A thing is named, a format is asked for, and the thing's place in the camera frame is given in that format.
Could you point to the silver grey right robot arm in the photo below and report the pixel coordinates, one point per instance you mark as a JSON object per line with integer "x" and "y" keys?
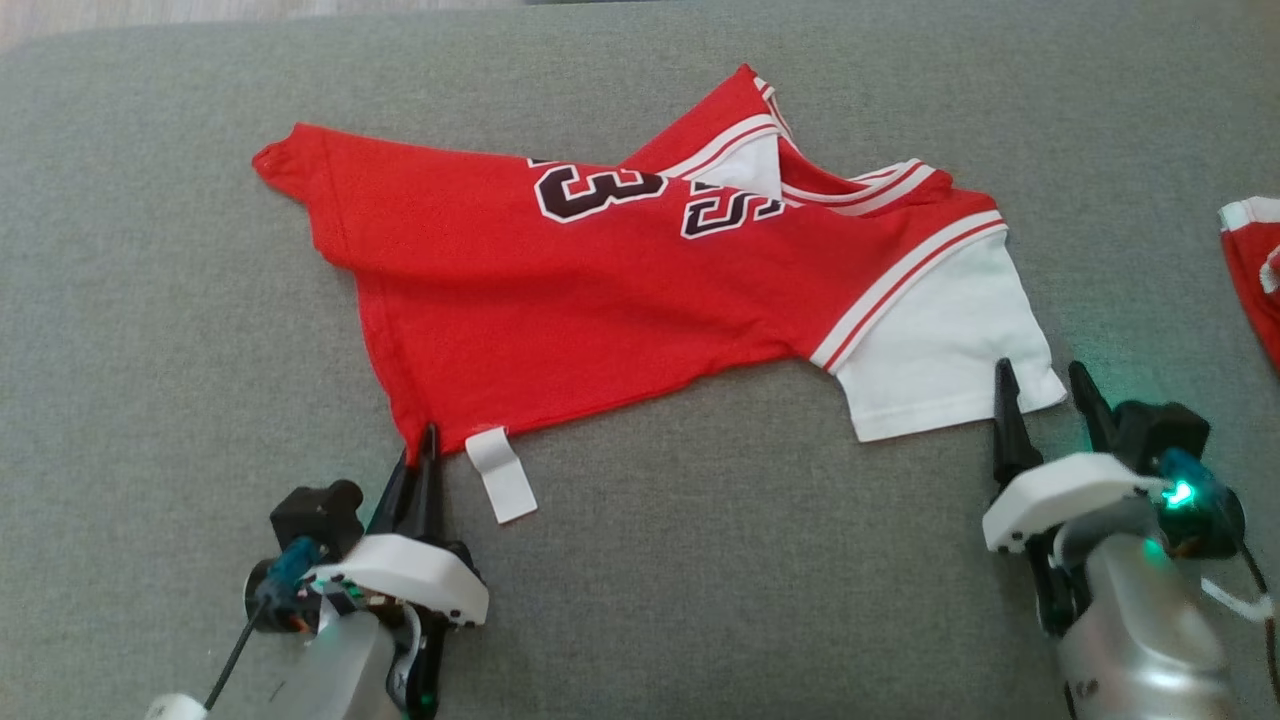
{"x": 1140, "y": 640}

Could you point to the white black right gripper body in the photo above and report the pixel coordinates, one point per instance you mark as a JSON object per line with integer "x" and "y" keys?
{"x": 1060, "y": 495}

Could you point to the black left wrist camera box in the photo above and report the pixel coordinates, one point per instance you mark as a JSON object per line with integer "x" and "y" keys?
{"x": 315, "y": 520}

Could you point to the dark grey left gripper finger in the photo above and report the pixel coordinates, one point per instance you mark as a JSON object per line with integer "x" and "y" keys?
{"x": 400, "y": 505}
{"x": 431, "y": 500}

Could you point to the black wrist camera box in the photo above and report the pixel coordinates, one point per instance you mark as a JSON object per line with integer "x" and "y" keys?
{"x": 1160, "y": 435}
{"x": 315, "y": 520}

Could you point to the red white basketball jersey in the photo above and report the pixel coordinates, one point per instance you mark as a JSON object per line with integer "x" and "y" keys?
{"x": 600, "y": 290}

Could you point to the grey fabric sofa seat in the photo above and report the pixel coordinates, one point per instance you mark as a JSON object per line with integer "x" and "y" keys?
{"x": 150, "y": 350}

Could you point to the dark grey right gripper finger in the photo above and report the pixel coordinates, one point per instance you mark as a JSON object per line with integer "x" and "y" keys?
{"x": 1097, "y": 420}
{"x": 1012, "y": 440}

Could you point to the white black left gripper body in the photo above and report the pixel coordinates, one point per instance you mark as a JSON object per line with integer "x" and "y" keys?
{"x": 410, "y": 575}

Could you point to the red shorts with white stripes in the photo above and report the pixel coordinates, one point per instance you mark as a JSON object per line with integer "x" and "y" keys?
{"x": 1262, "y": 280}

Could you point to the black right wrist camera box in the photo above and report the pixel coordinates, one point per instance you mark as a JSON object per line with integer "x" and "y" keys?
{"x": 1160, "y": 435}

